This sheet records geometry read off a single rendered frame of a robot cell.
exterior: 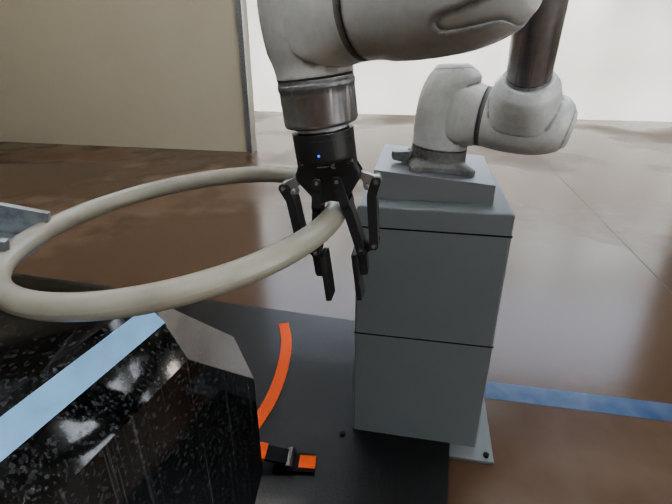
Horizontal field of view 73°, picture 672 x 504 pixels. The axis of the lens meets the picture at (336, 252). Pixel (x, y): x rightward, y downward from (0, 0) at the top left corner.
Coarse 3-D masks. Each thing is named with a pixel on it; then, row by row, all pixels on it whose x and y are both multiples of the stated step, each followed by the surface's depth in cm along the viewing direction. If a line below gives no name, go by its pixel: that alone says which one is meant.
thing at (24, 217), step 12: (0, 204) 68; (12, 204) 69; (0, 216) 69; (12, 216) 69; (24, 216) 69; (36, 216) 69; (48, 216) 70; (0, 228) 70; (12, 228) 70; (24, 228) 70; (0, 240) 59
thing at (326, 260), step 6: (324, 252) 62; (324, 258) 61; (330, 258) 64; (324, 264) 62; (330, 264) 64; (324, 270) 62; (330, 270) 64; (324, 276) 62; (330, 276) 64; (324, 282) 63; (330, 282) 64; (324, 288) 63; (330, 288) 64; (330, 294) 64; (330, 300) 64
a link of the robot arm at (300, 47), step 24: (264, 0) 47; (288, 0) 45; (312, 0) 43; (336, 0) 42; (264, 24) 48; (288, 24) 46; (312, 24) 44; (336, 24) 43; (288, 48) 47; (312, 48) 46; (336, 48) 45; (288, 72) 49; (312, 72) 48; (336, 72) 49
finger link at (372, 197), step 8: (376, 176) 56; (376, 184) 56; (368, 192) 56; (376, 192) 56; (368, 200) 57; (376, 200) 57; (368, 208) 57; (376, 208) 57; (368, 216) 58; (376, 216) 58; (368, 224) 58; (376, 224) 58; (368, 232) 59; (376, 232) 58; (376, 240) 59; (376, 248) 59
